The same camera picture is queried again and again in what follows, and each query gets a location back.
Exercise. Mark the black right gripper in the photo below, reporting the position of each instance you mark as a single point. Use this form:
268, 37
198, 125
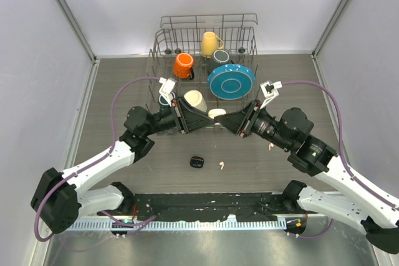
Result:
242, 121

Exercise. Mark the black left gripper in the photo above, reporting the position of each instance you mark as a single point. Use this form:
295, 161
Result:
187, 118

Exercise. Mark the white earbud charging case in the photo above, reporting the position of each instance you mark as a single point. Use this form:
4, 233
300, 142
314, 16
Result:
216, 112

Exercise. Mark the black earbud charging case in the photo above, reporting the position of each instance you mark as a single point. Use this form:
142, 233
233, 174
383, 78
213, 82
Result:
196, 162

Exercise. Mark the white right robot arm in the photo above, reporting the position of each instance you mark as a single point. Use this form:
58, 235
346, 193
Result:
364, 206

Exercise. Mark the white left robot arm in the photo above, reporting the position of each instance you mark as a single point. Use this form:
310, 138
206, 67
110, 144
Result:
61, 197

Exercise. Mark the cream white mug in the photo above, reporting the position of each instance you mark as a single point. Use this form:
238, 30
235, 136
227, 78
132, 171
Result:
196, 100

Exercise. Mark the dark green mug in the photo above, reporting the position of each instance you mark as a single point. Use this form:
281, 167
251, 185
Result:
162, 101

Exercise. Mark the blue dotted plate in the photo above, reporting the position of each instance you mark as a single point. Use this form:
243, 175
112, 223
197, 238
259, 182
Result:
231, 81

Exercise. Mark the orange mug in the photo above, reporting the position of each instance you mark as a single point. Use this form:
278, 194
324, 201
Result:
183, 66

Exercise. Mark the grey mug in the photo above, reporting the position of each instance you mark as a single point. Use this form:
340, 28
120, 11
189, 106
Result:
218, 58

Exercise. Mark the yellow mug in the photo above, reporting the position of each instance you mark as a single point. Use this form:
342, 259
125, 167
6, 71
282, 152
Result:
210, 42

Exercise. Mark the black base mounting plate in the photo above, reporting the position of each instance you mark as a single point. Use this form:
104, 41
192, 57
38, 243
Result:
211, 207

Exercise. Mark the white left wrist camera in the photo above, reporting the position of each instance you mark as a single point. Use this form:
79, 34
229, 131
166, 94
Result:
165, 91

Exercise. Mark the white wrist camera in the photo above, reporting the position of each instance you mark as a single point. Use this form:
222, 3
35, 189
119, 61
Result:
165, 91
270, 92

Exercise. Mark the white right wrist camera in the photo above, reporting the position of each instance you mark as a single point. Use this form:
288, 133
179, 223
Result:
270, 92

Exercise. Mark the grey wire dish rack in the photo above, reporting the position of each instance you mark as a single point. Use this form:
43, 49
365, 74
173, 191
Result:
183, 34

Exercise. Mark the white slotted cable duct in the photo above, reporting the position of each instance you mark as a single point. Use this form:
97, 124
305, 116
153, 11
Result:
103, 224

